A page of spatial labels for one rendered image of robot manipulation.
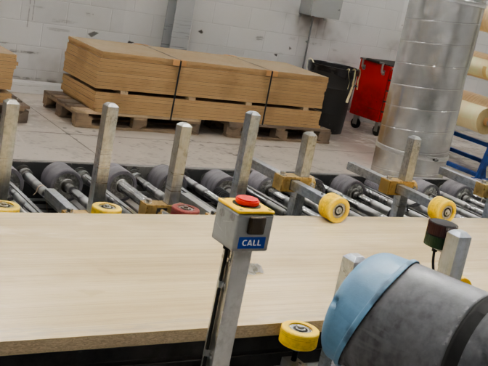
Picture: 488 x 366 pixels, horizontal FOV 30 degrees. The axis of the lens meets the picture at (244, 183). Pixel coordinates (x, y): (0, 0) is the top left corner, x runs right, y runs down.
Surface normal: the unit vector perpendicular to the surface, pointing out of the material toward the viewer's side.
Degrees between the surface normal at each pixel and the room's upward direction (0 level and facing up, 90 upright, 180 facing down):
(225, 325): 90
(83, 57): 90
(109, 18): 90
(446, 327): 55
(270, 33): 90
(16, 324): 0
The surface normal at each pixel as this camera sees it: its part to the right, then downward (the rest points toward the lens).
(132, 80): 0.52, 0.30
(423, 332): -0.52, -0.35
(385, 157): -0.81, -0.01
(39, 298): 0.18, -0.96
